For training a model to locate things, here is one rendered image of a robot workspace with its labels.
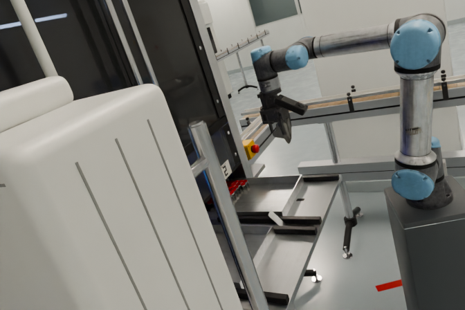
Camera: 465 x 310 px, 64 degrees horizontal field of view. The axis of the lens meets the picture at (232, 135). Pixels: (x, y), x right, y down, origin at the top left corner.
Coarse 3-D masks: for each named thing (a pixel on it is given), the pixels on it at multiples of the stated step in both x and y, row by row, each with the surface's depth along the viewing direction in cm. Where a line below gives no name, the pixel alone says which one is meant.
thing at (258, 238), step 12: (216, 228) 134; (252, 228) 127; (264, 228) 124; (252, 240) 124; (264, 240) 117; (228, 252) 122; (252, 252) 118; (264, 252) 116; (228, 264) 116; (240, 288) 102
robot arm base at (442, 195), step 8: (440, 184) 125; (448, 184) 128; (432, 192) 125; (440, 192) 124; (448, 192) 127; (408, 200) 131; (424, 200) 126; (432, 200) 125; (440, 200) 124; (448, 200) 125; (424, 208) 127; (432, 208) 126
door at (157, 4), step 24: (144, 0) 121; (168, 0) 131; (144, 24) 119; (168, 24) 130; (120, 48) 110; (168, 48) 129; (192, 48) 141; (144, 72) 117; (168, 72) 127; (192, 72) 139; (168, 96) 126; (192, 96) 138; (192, 120) 136; (216, 120) 150
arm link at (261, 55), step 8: (256, 48) 130; (264, 48) 126; (256, 56) 127; (264, 56) 126; (256, 64) 128; (264, 64) 126; (256, 72) 130; (264, 72) 128; (272, 72) 128; (264, 80) 129
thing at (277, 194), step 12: (252, 180) 161; (264, 180) 159; (276, 180) 156; (288, 180) 153; (300, 180) 148; (252, 192) 155; (264, 192) 152; (276, 192) 149; (288, 192) 146; (240, 204) 149; (252, 204) 146; (264, 204) 143; (276, 204) 141; (288, 204) 134; (216, 216) 143
